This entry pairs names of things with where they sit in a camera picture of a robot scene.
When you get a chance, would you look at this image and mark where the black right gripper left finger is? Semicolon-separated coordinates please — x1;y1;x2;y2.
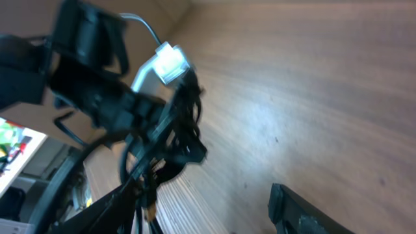
51;180;142;234

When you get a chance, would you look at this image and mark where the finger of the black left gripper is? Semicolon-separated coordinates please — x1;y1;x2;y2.
130;70;207;182

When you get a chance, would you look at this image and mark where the bright monitor screen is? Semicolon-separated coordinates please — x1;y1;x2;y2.
1;118;47;196

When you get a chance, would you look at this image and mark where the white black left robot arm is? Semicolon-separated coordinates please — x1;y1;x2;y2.
1;1;207;181

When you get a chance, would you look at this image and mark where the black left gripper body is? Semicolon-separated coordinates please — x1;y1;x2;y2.
49;61;166;132

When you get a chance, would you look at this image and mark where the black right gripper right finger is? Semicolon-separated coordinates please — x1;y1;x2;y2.
268;183;352;234

